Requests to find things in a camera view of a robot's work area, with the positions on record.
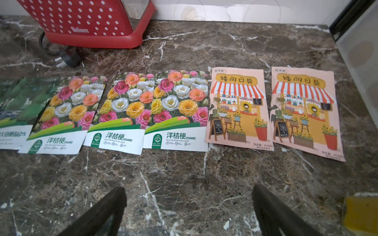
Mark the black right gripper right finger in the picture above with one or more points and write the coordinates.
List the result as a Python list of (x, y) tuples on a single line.
[(277, 219)]

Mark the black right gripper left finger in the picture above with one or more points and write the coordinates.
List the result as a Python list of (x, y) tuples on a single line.
[(103, 219)]

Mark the flower seed packet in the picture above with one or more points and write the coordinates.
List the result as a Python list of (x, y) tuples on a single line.
[(64, 123), (177, 117), (117, 126)]

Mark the orange striped seed packet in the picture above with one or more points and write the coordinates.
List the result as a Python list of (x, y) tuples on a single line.
[(304, 111), (238, 113)]

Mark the yellow bottle black cap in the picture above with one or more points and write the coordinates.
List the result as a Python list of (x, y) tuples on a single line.
[(361, 215)]

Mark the red polka dot toaster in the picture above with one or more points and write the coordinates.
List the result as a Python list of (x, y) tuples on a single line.
[(89, 24)]

